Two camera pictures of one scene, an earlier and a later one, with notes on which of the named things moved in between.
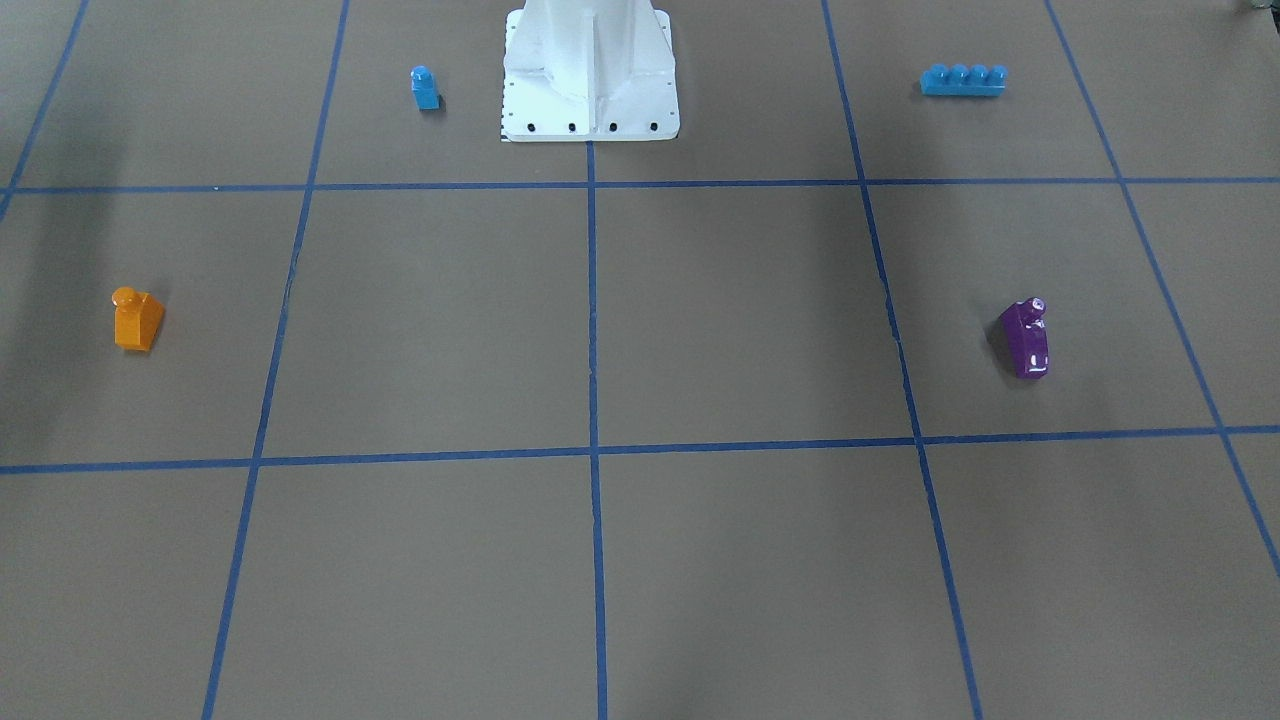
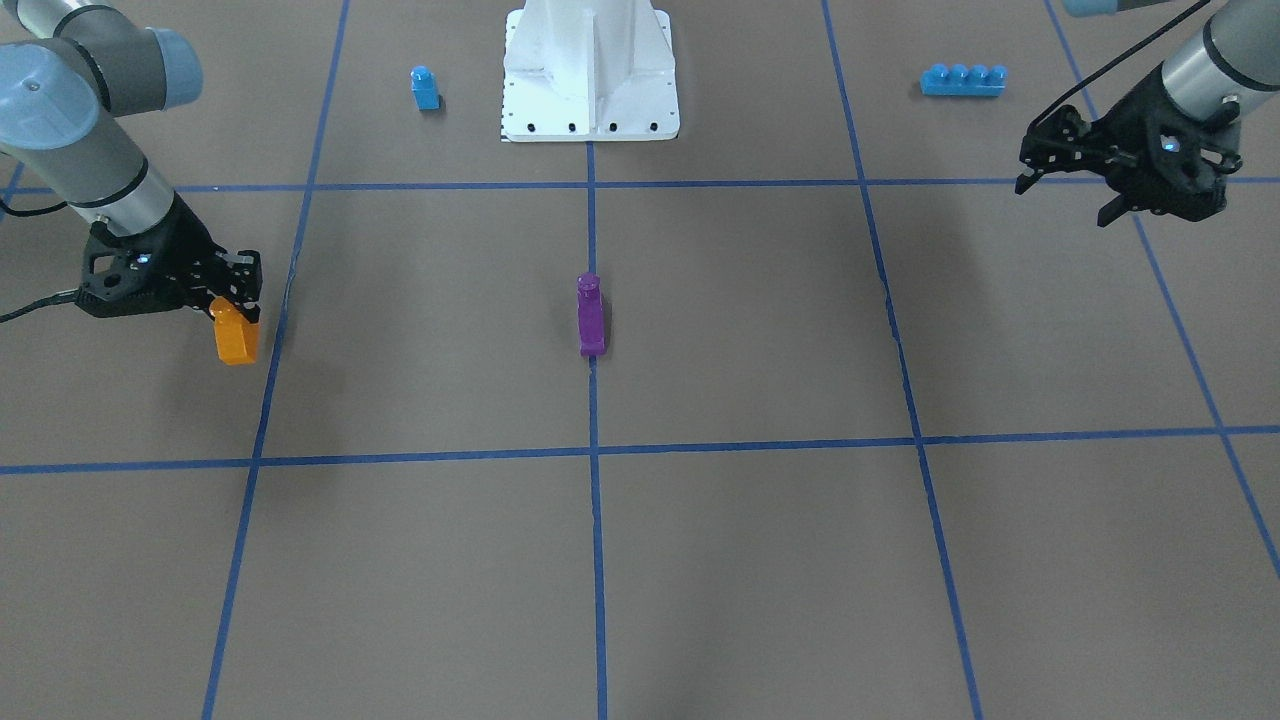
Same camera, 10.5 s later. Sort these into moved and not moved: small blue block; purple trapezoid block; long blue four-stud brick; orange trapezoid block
Moved: purple trapezoid block; orange trapezoid block
Not moved: small blue block; long blue four-stud brick
